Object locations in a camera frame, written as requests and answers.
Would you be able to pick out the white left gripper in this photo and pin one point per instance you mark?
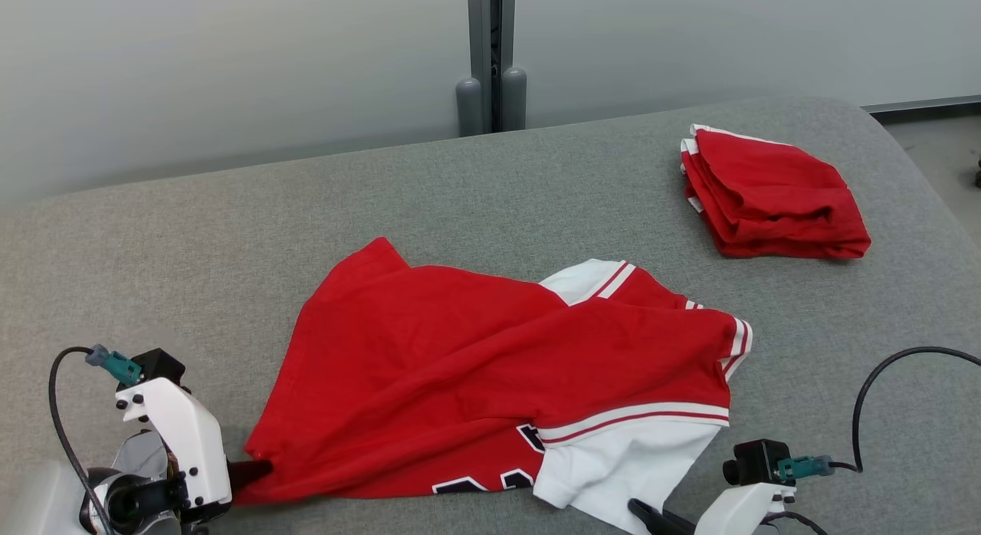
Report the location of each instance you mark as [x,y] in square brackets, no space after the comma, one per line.
[184,435]

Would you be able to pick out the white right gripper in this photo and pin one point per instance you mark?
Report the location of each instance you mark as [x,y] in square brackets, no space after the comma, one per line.
[736,512]

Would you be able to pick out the red jersey with white sleeves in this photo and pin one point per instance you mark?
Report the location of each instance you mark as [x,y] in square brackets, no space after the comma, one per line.
[460,366]

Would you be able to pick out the red shorts with white stripe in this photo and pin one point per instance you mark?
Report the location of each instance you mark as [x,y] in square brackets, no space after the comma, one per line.
[774,190]

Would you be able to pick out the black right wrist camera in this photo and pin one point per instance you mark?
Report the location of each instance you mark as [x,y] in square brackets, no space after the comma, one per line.
[759,462]

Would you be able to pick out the teal right camera connector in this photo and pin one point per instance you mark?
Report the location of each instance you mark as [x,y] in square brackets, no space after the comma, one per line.
[805,467]

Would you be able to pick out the teal camera connector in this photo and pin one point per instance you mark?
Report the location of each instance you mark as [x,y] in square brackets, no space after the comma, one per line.
[119,364]
[805,467]

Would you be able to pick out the teal left camera connector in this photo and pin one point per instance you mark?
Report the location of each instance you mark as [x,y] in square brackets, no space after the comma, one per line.
[119,364]

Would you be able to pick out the grey cylindrical post cap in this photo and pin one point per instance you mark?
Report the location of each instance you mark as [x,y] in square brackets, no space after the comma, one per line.
[469,109]
[513,102]

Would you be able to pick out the grey partition base rail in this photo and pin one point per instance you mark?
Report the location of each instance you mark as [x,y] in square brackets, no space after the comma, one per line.
[920,104]

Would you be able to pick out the grey slotted partition post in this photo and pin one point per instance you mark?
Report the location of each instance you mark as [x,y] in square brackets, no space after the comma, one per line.
[479,37]

